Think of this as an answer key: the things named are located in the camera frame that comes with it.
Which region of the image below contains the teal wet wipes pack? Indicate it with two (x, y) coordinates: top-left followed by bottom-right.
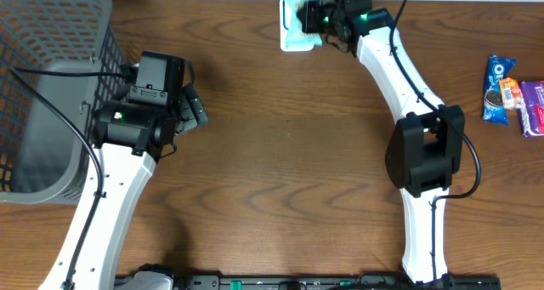
(282, 0), (324, 48)

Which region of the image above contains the blue cookie package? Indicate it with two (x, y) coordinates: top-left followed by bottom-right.
(482, 55), (516, 126)

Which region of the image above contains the orange white snack bar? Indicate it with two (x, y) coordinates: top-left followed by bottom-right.
(499, 77), (524, 110)

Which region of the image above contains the red purple pad package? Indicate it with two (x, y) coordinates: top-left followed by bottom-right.
(518, 81), (543, 137)

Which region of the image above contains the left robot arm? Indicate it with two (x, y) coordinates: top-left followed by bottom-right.
(40, 51), (207, 289)

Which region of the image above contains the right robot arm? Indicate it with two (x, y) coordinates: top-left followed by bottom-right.
(280, 0), (464, 287)

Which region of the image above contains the white barcode scanner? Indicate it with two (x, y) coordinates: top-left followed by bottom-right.
(279, 0), (318, 54)

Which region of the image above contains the grey plastic mesh basket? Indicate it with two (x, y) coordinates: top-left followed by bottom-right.
(1, 0), (127, 204)

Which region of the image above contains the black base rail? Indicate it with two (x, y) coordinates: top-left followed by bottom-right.
(113, 264), (502, 290)

